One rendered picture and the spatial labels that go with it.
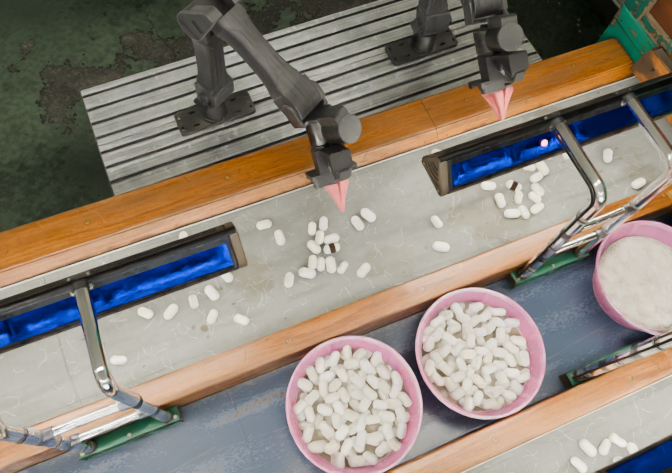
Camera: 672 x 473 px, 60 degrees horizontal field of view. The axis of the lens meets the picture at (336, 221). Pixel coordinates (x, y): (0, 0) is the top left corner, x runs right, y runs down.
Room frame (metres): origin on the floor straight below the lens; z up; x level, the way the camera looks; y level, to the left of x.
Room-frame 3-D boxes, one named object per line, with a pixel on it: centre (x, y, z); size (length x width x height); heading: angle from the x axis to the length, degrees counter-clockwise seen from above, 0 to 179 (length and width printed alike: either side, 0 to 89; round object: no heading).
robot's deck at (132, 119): (0.77, -0.04, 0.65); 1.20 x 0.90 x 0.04; 121
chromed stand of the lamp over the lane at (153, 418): (0.13, 0.39, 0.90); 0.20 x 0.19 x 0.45; 119
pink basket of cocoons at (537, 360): (0.29, -0.33, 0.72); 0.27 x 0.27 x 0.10
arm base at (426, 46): (1.14, -0.18, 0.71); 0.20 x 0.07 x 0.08; 121
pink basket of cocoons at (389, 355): (0.15, -0.08, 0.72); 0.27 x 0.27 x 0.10
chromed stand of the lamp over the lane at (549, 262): (0.59, -0.46, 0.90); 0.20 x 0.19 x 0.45; 119
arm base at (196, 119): (0.84, 0.34, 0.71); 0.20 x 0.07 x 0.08; 121
